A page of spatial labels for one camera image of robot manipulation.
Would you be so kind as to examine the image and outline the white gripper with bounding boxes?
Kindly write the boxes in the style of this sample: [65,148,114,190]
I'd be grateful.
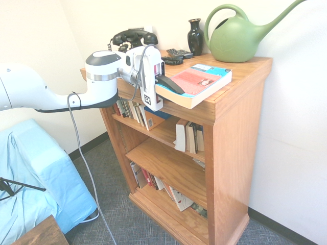
[139,45,185,112]

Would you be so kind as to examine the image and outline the pink and teal paperback book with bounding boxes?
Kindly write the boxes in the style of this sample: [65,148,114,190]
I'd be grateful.
[155,63,233,110]

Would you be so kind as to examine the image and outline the books on upper shelf left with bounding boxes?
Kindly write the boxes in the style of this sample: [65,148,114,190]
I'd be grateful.
[143,106,172,131]

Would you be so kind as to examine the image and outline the white spine paperback book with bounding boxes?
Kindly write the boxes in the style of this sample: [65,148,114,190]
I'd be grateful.
[127,101,144,126]

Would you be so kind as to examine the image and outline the thick paperback orange cover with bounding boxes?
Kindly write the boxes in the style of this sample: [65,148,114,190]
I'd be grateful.
[174,118,190,153]

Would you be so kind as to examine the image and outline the black ceramic vase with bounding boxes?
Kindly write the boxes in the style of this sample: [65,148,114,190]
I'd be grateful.
[188,18,204,57]

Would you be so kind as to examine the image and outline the red spine paperback book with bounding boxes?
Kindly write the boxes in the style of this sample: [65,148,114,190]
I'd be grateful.
[112,100,126,118]

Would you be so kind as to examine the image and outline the cream paperback book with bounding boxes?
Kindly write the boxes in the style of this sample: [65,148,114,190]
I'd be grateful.
[185,121,195,155]

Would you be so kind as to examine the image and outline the green cover book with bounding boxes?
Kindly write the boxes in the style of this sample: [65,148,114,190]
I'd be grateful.
[192,122,205,153]

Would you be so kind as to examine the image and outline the black vintage rotary telephone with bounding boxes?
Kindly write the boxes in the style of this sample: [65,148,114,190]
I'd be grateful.
[107,29,184,66]

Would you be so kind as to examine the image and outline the green plastic watering can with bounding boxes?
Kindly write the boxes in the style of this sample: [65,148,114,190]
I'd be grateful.
[204,0,309,64]

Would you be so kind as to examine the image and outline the black white cover book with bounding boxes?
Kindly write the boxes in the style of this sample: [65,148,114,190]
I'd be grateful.
[129,161,149,189]

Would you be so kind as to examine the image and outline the red striped paperback book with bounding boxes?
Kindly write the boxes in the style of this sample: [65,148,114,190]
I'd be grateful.
[142,168,159,191]

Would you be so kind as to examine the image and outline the wooden bookshelf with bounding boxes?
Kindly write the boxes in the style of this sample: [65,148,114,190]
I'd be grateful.
[80,50,273,245]

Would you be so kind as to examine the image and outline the white cover paperback book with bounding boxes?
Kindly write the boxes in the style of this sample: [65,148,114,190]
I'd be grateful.
[168,186,195,212]

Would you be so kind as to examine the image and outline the dark green magazine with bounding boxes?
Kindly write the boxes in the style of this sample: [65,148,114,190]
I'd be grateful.
[190,203,208,219]

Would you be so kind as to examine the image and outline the blue cloth covered couch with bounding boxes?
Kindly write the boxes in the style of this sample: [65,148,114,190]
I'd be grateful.
[0,117,100,245]

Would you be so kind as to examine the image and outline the black tripod stand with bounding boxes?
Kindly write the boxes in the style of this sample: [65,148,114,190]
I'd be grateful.
[0,177,47,198]

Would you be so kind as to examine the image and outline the dark wooden table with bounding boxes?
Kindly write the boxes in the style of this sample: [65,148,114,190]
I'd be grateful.
[11,214,69,245]

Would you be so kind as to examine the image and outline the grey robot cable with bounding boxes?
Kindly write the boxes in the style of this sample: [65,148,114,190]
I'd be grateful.
[66,43,156,245]

